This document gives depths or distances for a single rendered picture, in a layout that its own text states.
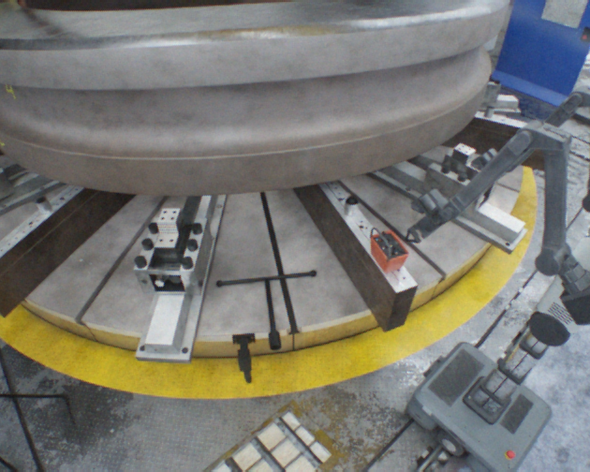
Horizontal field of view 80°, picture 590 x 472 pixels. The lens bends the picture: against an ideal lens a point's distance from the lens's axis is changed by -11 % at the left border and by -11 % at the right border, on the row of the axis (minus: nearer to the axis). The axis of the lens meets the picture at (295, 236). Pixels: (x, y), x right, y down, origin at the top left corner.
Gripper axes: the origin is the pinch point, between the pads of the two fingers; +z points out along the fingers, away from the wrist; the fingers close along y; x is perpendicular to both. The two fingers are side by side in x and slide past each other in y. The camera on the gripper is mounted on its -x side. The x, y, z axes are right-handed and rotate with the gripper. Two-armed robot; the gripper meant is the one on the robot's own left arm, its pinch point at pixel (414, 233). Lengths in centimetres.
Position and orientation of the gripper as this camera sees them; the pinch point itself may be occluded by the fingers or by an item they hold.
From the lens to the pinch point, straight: 160.1
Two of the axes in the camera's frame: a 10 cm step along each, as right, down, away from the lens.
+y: -7.6, 4.5, -4.7
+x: 5.7, 8.1, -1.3
